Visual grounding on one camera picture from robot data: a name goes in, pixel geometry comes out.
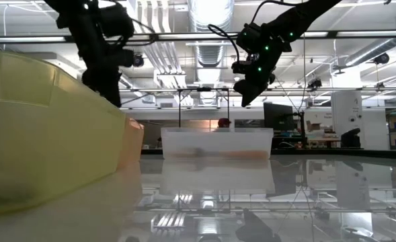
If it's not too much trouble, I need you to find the thin hanging cable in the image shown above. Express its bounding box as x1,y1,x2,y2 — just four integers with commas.
300,35,307,114

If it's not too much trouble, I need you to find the cardboard box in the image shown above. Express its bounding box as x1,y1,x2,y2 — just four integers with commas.
306,120,323,132

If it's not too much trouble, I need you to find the black overhead rig beam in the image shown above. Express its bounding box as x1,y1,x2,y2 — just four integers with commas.
0,30,396,44

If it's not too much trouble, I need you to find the black office chair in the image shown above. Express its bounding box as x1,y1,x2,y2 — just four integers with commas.
339,127,362,149

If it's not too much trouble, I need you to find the black aluminium table frame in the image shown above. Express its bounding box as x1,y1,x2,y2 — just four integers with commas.
140,147,396,161

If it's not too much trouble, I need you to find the yellow plastic bin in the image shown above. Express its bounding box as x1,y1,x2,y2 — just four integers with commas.
0,48,128,216

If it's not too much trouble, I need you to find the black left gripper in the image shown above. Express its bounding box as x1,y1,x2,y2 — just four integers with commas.
82,63,122,108

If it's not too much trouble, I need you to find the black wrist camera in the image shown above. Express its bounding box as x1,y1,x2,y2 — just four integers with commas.
231,60,249,75
116,48,135,68

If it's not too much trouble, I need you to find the black background monitor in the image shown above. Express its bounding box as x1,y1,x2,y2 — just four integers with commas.
263,102,294,132

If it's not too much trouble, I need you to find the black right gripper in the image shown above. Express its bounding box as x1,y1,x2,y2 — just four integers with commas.
233,50,278,108

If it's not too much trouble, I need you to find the clear plastic bin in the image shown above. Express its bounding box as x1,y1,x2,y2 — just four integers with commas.
160,126,274,161

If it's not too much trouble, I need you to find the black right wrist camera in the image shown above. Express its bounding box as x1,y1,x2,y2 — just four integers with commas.
231,60,249,75

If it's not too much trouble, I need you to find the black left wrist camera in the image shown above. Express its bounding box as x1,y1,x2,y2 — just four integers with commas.
116,48,135,68

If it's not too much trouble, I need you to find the ribbed silver air duct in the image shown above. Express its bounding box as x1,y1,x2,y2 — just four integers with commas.
188,0,235,73

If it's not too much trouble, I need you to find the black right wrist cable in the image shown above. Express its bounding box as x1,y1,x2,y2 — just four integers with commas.
206,0,306,65

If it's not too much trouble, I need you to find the orange plastic bin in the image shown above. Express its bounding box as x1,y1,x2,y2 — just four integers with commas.
116,115,145,170

